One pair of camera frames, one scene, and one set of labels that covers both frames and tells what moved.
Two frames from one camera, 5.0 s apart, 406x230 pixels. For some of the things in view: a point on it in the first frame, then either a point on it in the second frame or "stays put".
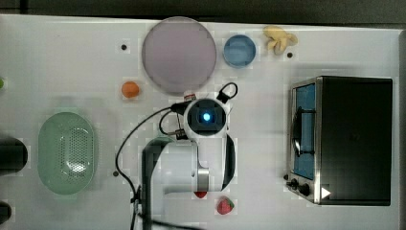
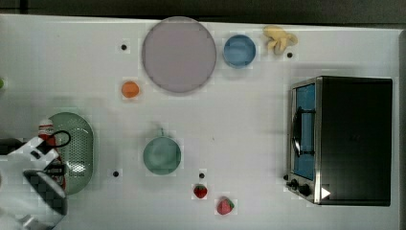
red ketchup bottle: (190, 97) → (46, 134)
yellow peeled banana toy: (279, 37) stays put
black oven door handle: (297, 130) stays put
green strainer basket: (66, 152) stays put
